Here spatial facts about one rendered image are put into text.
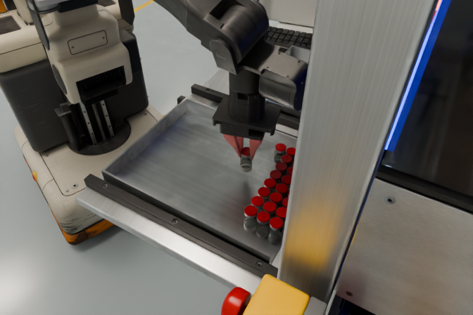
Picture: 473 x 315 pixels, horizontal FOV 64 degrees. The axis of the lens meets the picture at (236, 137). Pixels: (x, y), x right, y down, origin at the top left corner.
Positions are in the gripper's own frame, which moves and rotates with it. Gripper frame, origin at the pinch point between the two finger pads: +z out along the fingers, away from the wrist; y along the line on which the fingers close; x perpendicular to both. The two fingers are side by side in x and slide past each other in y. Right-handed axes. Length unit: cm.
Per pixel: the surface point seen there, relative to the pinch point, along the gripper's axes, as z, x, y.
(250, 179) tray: 6.0, -0.7, 1.1
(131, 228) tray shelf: 6.3, -16.5, -15.5
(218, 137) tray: 5.8, 8.9, -8.4
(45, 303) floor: 93, -4, -76
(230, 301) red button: -6.8, -29.8, 6.0
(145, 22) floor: 90, 223, -146
